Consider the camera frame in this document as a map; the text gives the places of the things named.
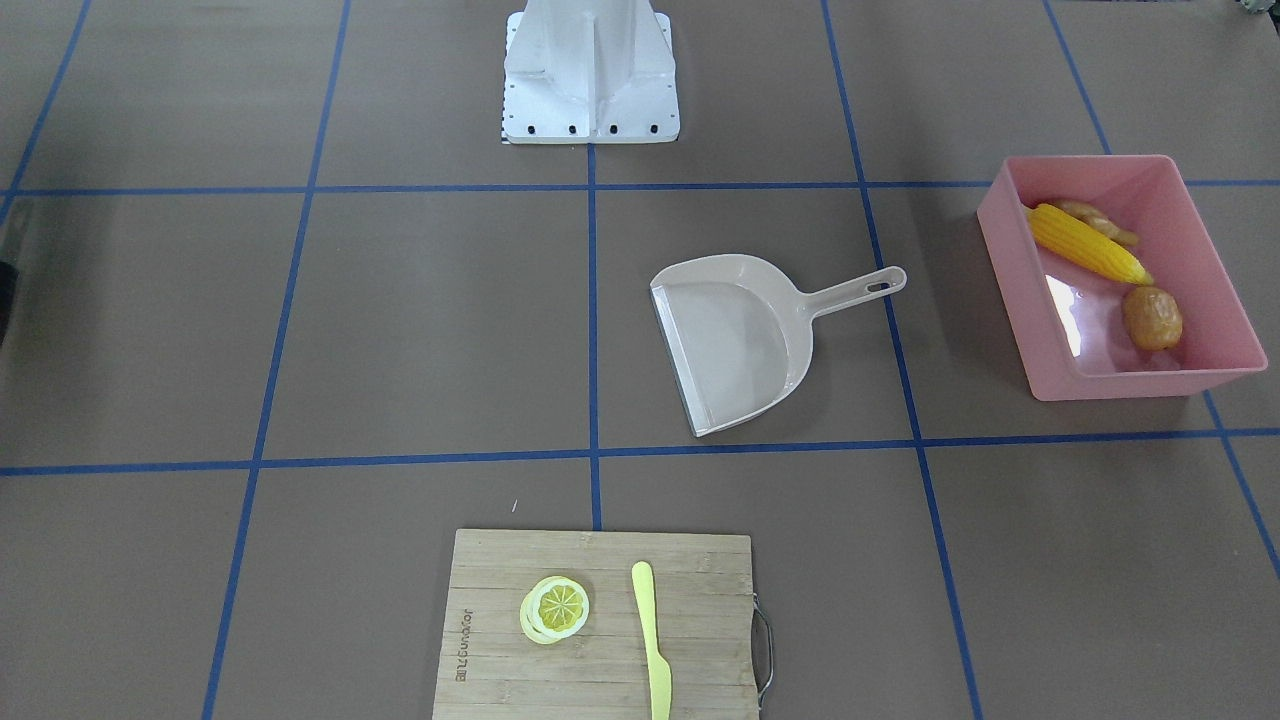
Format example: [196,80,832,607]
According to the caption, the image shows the tan toy ginger root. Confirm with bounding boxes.
[1050,199,1140,249]

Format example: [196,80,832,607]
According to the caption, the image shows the beige plastic dustpan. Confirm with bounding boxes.
[650,254,908,437]

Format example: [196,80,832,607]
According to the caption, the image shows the brown toy potato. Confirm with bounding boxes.
[1121,286,1184,352]

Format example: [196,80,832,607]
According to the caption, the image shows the yellow plastic toy knife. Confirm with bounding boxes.
[631,561,673,719]

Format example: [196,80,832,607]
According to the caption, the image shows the bamboo cutting board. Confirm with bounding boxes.
[431,529,768,719]

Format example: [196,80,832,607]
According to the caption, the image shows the yellow toy corn cob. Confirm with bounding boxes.
[1024,202,1155,286]

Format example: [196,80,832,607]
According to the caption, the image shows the pink plastic bin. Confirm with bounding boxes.
[977,155,1268,401]

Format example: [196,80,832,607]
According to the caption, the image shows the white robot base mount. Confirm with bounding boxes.
[500,1,681,145]

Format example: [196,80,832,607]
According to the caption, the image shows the yellow toy lemon slices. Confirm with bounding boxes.
[517,575,590,644]

